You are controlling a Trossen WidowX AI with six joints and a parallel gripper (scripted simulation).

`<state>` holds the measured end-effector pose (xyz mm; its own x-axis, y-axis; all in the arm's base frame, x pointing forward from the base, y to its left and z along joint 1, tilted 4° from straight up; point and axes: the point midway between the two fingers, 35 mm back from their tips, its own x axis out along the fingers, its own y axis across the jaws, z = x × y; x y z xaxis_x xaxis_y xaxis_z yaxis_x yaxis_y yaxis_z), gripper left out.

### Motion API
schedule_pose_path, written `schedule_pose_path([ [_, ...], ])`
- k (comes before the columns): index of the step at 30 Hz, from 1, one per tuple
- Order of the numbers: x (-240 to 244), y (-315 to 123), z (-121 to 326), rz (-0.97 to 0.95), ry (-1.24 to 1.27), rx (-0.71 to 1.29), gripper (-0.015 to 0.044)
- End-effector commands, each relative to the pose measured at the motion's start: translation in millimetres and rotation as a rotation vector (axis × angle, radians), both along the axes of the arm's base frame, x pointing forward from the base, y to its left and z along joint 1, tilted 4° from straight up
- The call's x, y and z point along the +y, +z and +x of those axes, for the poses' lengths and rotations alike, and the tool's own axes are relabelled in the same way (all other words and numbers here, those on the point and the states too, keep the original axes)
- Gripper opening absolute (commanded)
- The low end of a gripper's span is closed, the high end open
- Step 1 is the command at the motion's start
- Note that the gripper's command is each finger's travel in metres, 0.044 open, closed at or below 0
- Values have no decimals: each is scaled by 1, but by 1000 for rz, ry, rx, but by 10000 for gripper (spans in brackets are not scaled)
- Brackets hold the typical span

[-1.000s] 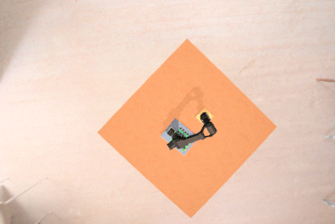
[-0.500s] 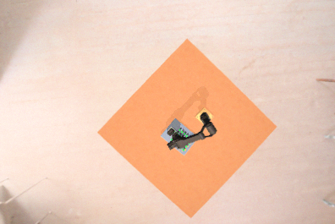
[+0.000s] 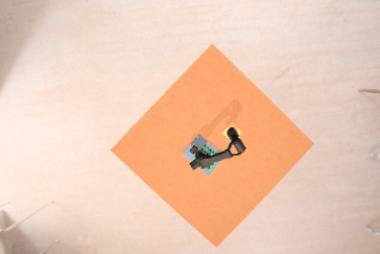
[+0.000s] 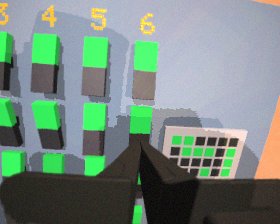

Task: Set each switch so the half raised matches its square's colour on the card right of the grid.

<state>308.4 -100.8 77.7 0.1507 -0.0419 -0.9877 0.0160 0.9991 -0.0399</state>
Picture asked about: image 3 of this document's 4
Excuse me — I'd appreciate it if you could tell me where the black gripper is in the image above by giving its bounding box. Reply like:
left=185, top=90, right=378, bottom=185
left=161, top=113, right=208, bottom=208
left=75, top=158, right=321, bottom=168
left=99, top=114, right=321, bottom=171
left=190, top=146, right=206, bottom=157

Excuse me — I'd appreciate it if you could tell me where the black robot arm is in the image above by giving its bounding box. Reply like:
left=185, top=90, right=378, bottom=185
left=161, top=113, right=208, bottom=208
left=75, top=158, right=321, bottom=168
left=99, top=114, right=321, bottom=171
left=189, top=127, right=247, bottom=171

